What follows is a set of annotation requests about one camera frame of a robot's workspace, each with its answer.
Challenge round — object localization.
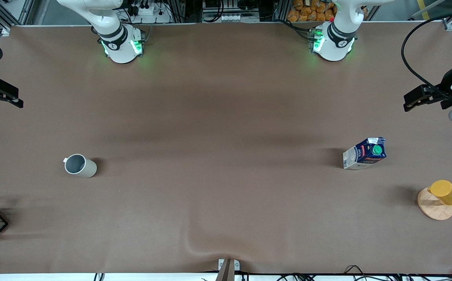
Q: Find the wooden cup stand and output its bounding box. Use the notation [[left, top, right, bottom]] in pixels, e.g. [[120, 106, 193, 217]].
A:
[[417, 187, 452, 221]]

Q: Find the yellow plastic cup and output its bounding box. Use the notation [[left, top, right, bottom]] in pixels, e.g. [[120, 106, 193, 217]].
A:
[[428, 180, 452, 206]]

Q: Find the bag of orange buns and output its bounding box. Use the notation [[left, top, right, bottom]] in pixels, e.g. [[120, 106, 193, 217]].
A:
[[287, 0, 338, 23]]

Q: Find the metal bracket with pole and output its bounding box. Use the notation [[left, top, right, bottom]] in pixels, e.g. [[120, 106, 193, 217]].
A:
[[215, 258, 240, 281]]

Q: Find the grey mug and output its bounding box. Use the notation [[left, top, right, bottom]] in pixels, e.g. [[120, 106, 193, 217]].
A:
[[63, 154, 98, 179]]

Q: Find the white power strip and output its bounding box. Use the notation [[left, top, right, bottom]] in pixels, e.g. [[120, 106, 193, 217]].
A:
[[129, 0, 173, 24]]

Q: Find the white connector block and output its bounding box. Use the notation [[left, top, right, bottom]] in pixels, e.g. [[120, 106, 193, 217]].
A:
[[203, 13, 260, 23]]

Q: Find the brown table cloth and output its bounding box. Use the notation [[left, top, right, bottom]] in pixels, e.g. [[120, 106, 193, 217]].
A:
[[0, 21, 452, 275]]

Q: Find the black base cable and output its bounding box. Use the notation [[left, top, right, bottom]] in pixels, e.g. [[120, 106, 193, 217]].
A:
[[281, 19, 314, 41]]

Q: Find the blue white milk carton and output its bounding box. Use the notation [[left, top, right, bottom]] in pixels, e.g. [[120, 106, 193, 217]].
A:
[[342, 137, 387, 171]]

